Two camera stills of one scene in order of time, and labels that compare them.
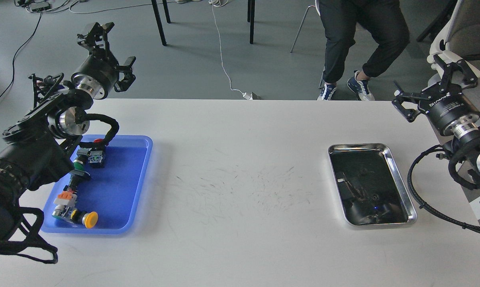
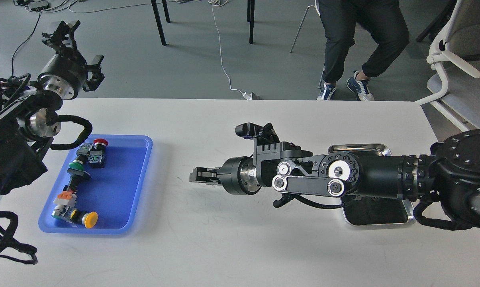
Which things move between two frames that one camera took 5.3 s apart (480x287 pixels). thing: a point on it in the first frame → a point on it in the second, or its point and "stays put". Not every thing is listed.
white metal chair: x=316 y=5 stays put
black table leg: x=158 y=20 stays put
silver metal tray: x=371 y=191 stays put
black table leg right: x=251 y=18 stays put
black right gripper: x=449 y=109 → x=238 y=175
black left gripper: x=98 y=73 → x=66 y=72
